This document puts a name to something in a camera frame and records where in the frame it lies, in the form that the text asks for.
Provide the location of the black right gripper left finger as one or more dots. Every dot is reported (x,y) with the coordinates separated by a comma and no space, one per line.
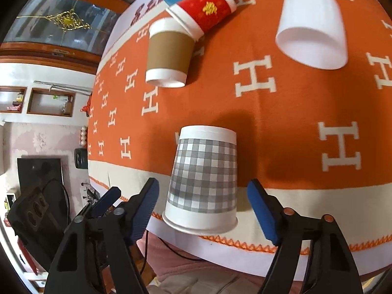
(90,245)

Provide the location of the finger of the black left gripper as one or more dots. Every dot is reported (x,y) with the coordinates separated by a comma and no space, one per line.
(98,205)

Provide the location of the grey checkered paper cup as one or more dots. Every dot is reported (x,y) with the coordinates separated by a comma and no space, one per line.
(202,196)

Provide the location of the brown paper cup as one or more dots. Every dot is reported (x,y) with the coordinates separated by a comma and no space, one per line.
(169,54)

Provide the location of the red paper cup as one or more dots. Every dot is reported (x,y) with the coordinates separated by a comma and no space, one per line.
(199,16)

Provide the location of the white plastic cup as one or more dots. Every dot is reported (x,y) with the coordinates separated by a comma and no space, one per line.
(312,33)

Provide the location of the black television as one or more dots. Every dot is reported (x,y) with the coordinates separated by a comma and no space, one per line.
(45,173)

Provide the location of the orange H pattern blanket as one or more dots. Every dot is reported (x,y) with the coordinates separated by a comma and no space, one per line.
(319,140)

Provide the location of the wooden glass door cabinet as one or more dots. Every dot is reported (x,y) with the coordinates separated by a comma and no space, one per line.
(69,34)

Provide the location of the white tablecloth with red print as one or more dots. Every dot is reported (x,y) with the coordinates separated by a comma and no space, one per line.
(147,6)

